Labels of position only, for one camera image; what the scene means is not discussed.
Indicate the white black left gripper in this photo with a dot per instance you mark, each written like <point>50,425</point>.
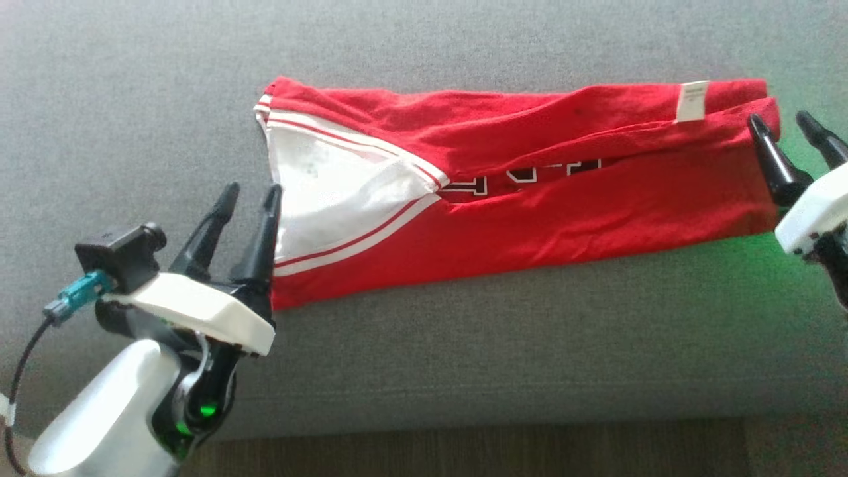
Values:
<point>199,311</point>

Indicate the grey fabric sofa seat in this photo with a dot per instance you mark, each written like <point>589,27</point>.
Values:
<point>464,358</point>

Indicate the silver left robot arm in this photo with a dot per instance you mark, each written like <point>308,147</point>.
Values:
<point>106,417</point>

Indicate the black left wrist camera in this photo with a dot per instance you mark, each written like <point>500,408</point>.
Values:
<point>122,255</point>

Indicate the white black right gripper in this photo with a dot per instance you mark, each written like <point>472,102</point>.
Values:
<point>818,215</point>

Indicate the red shirt with white sleeves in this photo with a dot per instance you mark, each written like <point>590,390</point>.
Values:
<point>530,218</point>

